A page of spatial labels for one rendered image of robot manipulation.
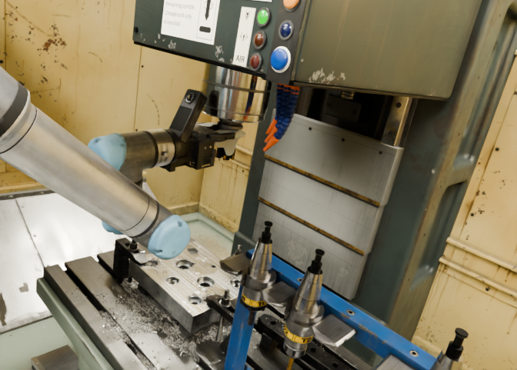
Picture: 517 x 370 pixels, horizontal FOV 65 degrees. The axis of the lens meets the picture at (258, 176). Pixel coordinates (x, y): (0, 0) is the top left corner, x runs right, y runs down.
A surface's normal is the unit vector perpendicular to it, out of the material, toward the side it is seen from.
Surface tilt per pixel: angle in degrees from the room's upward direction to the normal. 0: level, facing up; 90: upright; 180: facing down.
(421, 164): 90
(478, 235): 90
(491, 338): 90
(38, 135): 76
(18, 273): 24
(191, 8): 90
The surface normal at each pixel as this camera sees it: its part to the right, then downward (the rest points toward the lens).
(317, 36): 0.71, 0.34
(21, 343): 0.18, -0.94
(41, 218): 0.46, -0.71
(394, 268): -0.68, 0.10
